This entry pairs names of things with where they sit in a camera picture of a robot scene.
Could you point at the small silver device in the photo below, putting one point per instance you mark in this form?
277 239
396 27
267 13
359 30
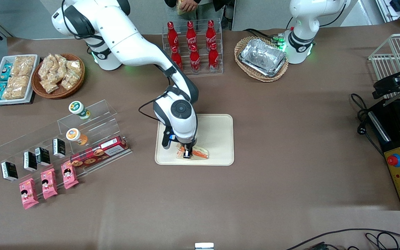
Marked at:
204 246

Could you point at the oval wicker basket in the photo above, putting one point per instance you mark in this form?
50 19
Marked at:
264 79

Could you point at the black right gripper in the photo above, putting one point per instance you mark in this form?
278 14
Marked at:
187 146

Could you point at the clear acrylic stepped shelf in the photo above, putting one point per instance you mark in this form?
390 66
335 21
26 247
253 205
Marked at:
99 114

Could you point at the red cola bottle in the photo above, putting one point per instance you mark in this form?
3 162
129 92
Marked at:
195 60
191 34
178 57
210 33
213 58
172 34

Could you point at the teal snack pack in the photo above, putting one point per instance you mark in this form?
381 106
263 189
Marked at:
0 91
6 72

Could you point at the clear bag of brown snacks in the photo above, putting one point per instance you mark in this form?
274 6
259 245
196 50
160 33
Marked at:
50 85
71 78
62 64
47 67

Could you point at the beige plastic tray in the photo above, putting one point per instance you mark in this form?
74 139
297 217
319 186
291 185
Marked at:
217 139

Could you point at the green lid drink bottle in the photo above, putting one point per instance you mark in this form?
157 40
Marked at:
76 107

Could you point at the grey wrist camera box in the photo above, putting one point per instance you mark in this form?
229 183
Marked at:
167 139

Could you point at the red emergency stop button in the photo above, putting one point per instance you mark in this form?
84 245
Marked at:
394 160

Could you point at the pink cartoon snack pack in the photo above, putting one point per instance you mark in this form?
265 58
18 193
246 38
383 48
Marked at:
28 193
49 184
69 177

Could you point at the black mounted device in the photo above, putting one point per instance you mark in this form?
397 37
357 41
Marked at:
394 83

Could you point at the black flat tray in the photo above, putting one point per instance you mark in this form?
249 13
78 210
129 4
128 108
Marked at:
16 103

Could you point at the person in dark clothes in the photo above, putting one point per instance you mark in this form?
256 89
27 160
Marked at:
221 3

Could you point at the orange lid drink bottle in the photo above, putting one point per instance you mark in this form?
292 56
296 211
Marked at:
72 134

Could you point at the red tartan shortbread box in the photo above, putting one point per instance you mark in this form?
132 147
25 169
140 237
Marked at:
97 152

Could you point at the triangle sandwich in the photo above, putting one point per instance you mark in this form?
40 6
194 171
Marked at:
200 152

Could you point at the round wicker snack basket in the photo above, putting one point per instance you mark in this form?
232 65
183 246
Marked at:
59 94

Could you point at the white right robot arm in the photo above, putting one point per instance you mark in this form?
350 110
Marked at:
134 48

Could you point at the small black snack box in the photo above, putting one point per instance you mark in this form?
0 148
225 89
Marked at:
9 171
42 156
59 148
30 161

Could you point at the person's bare hand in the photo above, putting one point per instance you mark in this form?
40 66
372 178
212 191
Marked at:
189 6

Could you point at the black heating machine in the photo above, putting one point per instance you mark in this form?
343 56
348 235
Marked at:
391 125

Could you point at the clear acrylic bottle rack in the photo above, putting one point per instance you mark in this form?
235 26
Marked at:
203 74

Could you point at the silver foil tray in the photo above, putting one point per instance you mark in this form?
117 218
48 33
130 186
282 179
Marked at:
262 57

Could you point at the large bag of brown snacks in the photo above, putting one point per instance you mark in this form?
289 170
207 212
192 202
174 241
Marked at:
16 86
23 66

